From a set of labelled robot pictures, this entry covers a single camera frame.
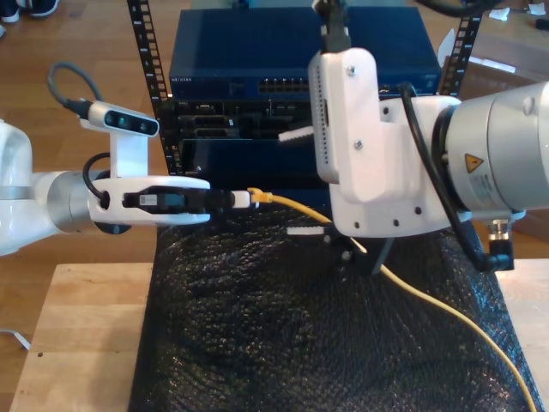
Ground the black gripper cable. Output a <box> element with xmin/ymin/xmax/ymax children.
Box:
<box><xmin>395</xmin><ymin>81</ymin><xmax>516</xmax><ymax>274</ymax></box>
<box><xmin>81</xmin><ymin>152</ymin><xmax>114</xmax><ymax>205</ymax></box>

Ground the brown cardboard monitor box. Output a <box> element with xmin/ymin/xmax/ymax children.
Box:
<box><xmin>460</xmin><ymin>31</ymin><xmax>549</xmax><ymax>242</ymax></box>

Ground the black bubble wrap mat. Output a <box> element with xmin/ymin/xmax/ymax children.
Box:
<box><xmin>127</xmin><ymin>209</ymin><xmax>538</xmax><ymax>412</ymax></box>

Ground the person's shoe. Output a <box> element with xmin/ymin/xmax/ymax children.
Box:
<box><xmin>28</xmin><ymin>0</ymin><xmax>63</xmax><ymax>20</ymax></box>
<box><xmin>0</xmin><ymin>0</ymin><xmax>21</xmax><ymax>25</ymax></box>

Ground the white paper tag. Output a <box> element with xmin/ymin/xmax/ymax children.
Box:
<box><xmin>437</xmin><ymin>28</ymin><xmax>456</xmax><ymax>59</ymax></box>

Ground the grey camera cable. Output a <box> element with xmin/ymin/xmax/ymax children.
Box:
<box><xmin>47</xmin><ymin>61</ymin><xmax>105</xmax><ymax>118</ymax></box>

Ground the blue rack shelf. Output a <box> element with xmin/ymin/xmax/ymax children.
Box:
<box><xmin>174</xmin><ymin>137</ymin><xmax>336</xmax><ymax>207</ymax></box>

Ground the white metal leg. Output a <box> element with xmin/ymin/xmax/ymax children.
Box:
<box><xmin>0</xmin><ymin>327</ymin><xmax>33</xmax><ymax>351</ymax></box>

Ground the black rack server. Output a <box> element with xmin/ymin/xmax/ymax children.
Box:
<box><xmin>171</xmin><ymin>99</ymin><xmax>321</xmax><ymax>141</ymax></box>

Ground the blue network switch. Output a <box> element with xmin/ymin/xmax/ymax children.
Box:
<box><xmin>167</xmin><ymin>7</ymin><xmax>443</xmax><ymax>101</ymax></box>

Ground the yellow network cable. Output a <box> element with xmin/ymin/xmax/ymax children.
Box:
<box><xmin>246</xmin><ymin>185</ymin><xmax>540</xmax><ymax>412</ymax></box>

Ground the black perforated rack post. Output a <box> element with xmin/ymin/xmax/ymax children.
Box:
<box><xmin>125</xmin><ymin>0</ymin><xmax>182</xmax><ymax>191</ymax></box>
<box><xmin>436</xmin><ymin>0</ymin><xmax>488</xmax><ymax>98</ymax></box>

